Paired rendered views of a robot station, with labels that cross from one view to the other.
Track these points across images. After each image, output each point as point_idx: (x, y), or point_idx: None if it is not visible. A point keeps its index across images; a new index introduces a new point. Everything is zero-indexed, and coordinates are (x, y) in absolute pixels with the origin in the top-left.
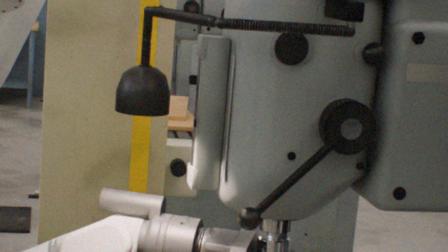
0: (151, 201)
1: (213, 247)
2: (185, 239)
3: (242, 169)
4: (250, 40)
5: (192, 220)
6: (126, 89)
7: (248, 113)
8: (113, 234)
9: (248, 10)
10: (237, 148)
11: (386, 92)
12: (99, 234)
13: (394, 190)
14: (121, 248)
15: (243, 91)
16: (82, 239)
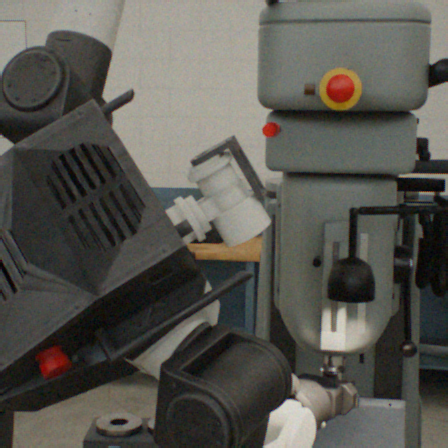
0: (293, 380)
1: (337, 392)
2: (324, 396)
3: (382, 317)
4: (383, 218)
5: (308, 381)
6: (367, 280)
7: (384, 273)
8: (309, 419)
9: (380, 196)
10: (377, 303)
11: (395, 235)
12: (304, 425)
13: (400, 299)
14: (314, 428)
15: (379, 258)
16: (298, 438)
